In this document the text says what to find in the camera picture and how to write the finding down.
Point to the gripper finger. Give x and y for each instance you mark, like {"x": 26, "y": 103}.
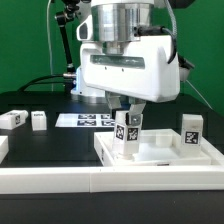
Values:
{"x": 113, "y": 101}
{"x": 134, "y": 114}

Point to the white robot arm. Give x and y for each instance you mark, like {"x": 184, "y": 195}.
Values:
{"x": 115, "y": 23}

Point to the white square table top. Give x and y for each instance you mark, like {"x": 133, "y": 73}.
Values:
{"x": 161, "y": 147}

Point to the white sheet with markers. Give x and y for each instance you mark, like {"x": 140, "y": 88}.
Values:
{"x": 84, "y": 120}

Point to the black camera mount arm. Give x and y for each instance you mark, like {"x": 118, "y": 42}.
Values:
{"x": 62, "y": 18}

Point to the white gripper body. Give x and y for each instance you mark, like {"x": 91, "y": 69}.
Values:
{"x": 141, "y": 72}

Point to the white U-shaped obstacle fence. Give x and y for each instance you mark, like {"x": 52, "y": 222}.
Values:
{"x": 109, "y": 179}

